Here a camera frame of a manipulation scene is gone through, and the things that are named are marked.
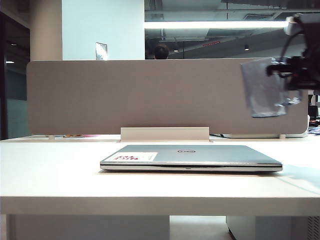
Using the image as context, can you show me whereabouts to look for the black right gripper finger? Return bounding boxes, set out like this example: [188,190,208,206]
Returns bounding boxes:
[303,75,320,91]
[284,74,304,91]

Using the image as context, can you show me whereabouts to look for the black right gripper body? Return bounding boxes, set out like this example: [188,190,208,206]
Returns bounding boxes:
[265,12,320,77]

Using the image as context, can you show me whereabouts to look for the silver closed laptop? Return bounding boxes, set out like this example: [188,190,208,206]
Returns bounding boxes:
[99,144,284,173]

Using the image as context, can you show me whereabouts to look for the black office chair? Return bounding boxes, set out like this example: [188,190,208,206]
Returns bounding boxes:
[308,90,320,118]

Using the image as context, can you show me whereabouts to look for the blue clutter pile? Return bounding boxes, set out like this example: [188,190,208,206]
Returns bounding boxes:
[307,125,320,137]

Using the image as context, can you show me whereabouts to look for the flat white device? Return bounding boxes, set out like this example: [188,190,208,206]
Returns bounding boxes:
[224,133,309,139]

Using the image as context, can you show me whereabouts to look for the long white ceiling light strip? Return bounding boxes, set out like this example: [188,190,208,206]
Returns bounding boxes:
[144,20,289,29]

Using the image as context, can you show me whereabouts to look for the dark-haired person head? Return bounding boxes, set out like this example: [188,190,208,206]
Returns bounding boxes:
[145,42,170,61]

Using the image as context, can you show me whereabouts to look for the beige fabric desk partition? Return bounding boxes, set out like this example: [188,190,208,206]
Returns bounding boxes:
[26,58,310,136]

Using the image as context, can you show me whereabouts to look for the white sticker with red letters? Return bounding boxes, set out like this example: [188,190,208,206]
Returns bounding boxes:
[110,151,159,162]

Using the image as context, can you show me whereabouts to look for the pink and orange papers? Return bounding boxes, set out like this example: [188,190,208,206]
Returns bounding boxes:
[54,134,101,139]

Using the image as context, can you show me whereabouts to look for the white desk support panel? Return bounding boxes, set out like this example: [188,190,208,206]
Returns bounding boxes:
[6,214,171,240]

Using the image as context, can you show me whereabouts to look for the black camera cable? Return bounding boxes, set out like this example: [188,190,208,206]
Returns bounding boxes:
[280,34,295,66]

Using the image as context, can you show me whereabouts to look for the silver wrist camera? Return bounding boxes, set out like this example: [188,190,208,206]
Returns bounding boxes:
[284,15,304,36]

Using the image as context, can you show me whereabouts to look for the framed wall notice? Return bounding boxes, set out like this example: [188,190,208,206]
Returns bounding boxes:
[95,41,108,61]

